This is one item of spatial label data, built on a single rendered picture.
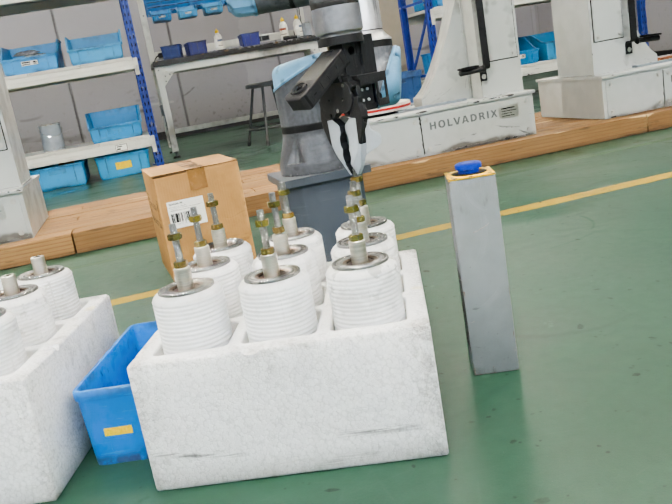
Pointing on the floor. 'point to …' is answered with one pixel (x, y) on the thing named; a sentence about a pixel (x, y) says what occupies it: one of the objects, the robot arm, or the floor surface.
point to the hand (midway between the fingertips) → (351, 167)
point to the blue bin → (114, 400)
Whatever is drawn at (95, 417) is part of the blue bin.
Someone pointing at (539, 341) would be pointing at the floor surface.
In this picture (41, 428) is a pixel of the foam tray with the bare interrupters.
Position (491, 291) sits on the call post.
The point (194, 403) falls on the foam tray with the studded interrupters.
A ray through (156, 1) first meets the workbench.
